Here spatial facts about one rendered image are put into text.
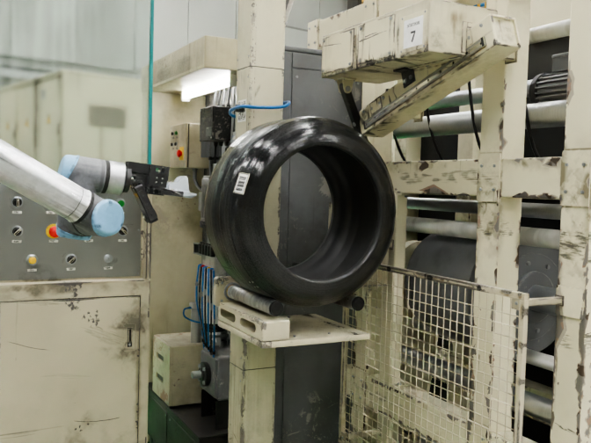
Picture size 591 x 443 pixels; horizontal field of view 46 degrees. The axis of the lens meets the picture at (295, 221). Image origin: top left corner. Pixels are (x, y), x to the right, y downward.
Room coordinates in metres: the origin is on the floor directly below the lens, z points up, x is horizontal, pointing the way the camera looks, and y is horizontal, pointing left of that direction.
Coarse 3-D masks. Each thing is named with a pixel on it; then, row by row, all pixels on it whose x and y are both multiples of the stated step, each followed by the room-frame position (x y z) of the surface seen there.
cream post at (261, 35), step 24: (240, 0) 2.47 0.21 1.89; (264, 0) 2.40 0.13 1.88; (240, 24) 2.47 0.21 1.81; (264, 24) 2.40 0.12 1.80; (240, 48) 2.46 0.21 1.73; (264, 48) 2.40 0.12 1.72; (240, 72) 2.46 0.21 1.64; (264, 72) 2.40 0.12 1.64; (240, 96) 2.45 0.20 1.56; (264, 96) 2.41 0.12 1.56; (264, 120) 2.41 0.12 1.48; (264, 216) 2.41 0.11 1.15; (240, 360) 2.40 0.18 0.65; (264, 360) 2.42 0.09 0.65; (240, 384) 2.40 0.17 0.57; (264, 384) 2.42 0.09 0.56; (240, 408) 2.39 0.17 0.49; (264, 408) 2.42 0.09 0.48; (240, 432) 2.39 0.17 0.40; (264, 432) 2.42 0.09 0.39
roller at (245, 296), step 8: (232, 288) 2.29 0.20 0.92; (240, 288) 2.25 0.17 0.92; (232, 296) 2.28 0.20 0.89; (240, 296) 2.21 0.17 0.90; (248, 296) 2.16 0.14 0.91; (256, 296) 2.13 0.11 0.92; (264, 296) 2.10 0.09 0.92; (248, 304) 2.17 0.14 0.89; (256, 304) 2.10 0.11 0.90; (264, 304) 2.05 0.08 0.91; (272, 304) 2.02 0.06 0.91; (280, 304) 2.03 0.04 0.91; (272, 312) 2.02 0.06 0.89; (280, 312) 2.03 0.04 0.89
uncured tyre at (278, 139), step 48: (240, 144) 2.11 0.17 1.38; (288, 144) 2.02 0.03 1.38; (336, 144) 2.09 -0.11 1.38; (336, 192) 2.41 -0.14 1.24; (384, 192) 2.17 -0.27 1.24; (240, 240) 1.98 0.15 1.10; (336, 240) 2.41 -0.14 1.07; (384, 240) 2.18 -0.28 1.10; (288, 288) 2.03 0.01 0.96; (336, 288) 2.10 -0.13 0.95
